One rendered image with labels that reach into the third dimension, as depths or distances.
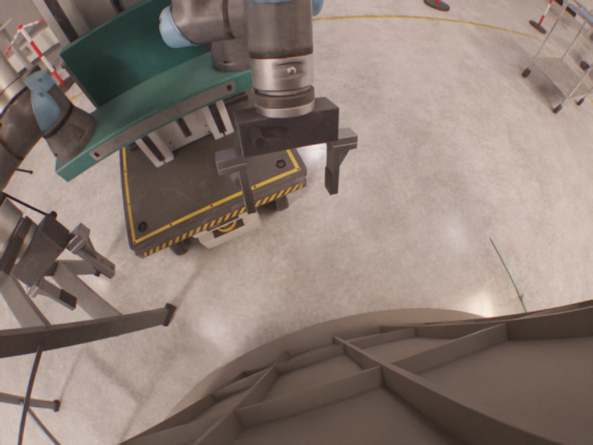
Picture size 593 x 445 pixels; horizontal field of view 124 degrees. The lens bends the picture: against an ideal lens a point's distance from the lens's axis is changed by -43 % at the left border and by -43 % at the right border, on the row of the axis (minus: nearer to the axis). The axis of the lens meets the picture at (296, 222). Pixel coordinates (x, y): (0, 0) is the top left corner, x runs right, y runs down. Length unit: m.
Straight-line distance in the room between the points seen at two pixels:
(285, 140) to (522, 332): 0.40
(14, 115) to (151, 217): 0.67
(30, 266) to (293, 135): 0.45
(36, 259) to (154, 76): 0.55
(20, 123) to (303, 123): 0.45
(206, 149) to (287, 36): 0.82
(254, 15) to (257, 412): 0.44
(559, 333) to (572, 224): 1.72
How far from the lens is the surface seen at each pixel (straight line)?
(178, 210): 0.98
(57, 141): 0.77
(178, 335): 1.25
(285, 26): 0.30
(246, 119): 0.33
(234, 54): 0.66
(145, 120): 0.70
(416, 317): 1.17
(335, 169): 0.41
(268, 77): 0.31
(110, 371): 1.51
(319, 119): 0.35
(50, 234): 0.46
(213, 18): 0.42
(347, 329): 1.10
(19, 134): 0.53
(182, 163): 1.08
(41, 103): 0.52
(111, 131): 0.73
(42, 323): 0.88
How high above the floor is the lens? 1.11
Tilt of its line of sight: 69 degrees down
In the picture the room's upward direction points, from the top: 8 degrees counter-clockwise
